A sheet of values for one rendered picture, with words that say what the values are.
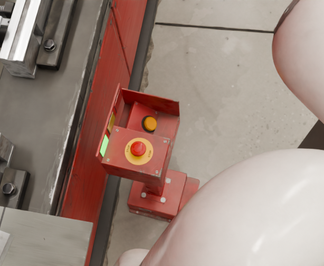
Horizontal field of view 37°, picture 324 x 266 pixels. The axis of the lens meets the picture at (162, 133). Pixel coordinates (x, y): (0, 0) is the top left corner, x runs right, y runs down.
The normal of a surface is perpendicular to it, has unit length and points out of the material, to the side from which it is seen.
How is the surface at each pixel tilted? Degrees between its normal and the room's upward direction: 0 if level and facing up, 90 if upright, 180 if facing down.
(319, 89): 70
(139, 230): 0
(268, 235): 14
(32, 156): 0
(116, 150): 0
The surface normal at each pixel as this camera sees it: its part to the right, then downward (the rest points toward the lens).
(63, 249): -0.05, -0.32
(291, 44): -0.87, 0.04
